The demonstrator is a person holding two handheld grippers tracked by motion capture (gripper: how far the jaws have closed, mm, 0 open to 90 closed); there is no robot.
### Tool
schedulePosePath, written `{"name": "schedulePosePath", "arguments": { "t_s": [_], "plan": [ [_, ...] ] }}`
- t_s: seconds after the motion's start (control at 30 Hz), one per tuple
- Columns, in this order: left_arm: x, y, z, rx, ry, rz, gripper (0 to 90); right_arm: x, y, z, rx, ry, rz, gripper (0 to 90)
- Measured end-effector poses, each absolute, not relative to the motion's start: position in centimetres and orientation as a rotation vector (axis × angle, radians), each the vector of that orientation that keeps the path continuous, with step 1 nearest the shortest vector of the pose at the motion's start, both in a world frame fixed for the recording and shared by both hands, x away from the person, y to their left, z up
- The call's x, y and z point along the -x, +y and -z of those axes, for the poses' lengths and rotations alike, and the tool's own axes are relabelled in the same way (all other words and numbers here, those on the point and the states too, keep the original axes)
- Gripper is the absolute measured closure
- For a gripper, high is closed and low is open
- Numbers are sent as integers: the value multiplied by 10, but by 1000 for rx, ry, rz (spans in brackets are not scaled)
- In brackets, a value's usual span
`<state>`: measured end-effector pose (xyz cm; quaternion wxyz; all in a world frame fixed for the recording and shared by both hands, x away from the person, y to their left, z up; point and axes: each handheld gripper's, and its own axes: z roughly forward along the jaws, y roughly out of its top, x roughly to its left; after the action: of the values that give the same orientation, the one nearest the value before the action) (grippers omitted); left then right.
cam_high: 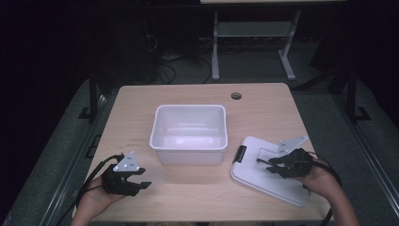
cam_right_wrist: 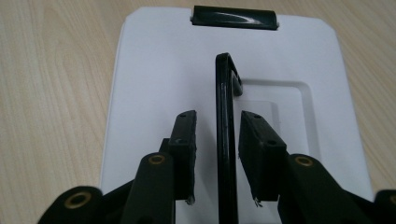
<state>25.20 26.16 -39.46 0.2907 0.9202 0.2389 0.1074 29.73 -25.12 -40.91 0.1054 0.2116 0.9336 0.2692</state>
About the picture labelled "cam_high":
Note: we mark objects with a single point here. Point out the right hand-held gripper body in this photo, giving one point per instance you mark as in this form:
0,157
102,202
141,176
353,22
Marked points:
296,163

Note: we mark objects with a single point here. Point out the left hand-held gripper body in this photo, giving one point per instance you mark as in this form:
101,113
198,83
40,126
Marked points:
124,183

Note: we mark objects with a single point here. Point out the white lid with black latches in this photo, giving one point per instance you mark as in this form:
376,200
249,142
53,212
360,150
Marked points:
266,183

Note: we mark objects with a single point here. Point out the white plastic storage box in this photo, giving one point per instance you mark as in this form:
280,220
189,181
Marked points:
188,138

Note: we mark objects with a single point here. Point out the person's left hand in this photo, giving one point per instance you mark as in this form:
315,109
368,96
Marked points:
94,197

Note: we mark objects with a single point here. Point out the person's right hand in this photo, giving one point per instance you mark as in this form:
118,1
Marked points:
323,185

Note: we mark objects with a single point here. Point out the grey metal stand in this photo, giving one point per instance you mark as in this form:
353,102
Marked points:
252,29

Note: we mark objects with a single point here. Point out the black metal post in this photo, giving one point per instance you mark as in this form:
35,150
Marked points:
93,97
352,94

